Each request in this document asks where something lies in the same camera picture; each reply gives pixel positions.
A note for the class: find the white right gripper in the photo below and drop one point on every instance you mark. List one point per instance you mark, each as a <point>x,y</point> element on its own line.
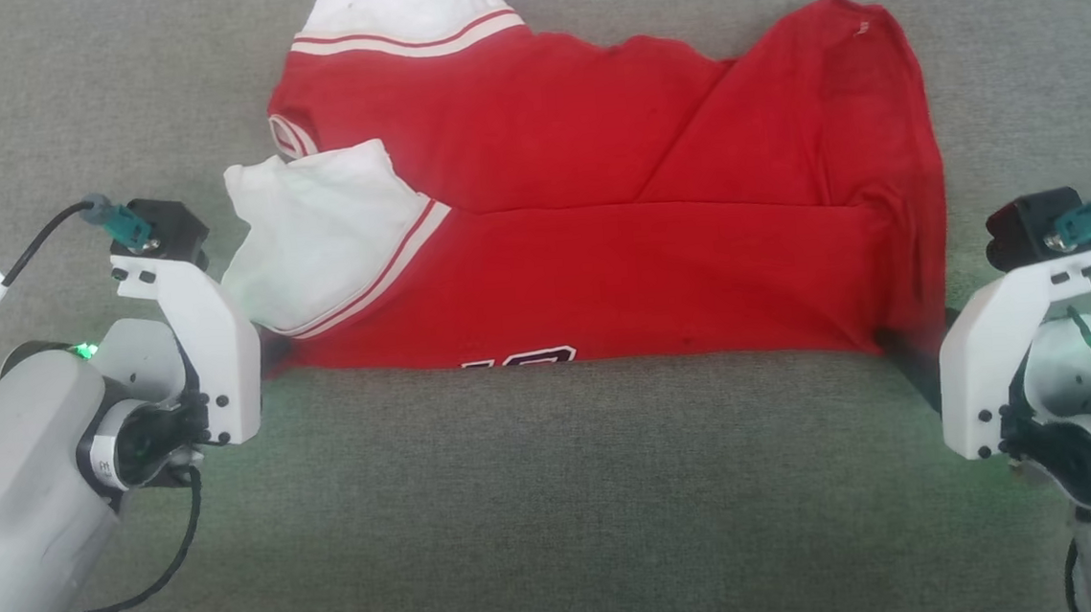
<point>991,361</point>

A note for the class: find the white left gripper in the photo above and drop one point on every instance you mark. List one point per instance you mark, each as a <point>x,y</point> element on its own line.
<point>223,367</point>

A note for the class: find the red and white jersey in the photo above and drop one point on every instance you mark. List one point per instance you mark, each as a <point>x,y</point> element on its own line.
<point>592,149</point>

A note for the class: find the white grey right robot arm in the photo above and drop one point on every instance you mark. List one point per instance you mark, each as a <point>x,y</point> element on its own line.
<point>1079,384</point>

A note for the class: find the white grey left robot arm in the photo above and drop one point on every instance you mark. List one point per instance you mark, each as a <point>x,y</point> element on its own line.
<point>10,478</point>

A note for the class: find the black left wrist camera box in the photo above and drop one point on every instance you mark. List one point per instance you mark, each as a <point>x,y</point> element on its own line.
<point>170,227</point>

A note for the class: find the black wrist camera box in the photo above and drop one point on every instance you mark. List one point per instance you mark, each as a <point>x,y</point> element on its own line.
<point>1029,224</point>
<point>170,227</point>

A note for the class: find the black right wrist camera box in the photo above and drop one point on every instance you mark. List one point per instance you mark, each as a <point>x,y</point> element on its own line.
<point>1029,224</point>

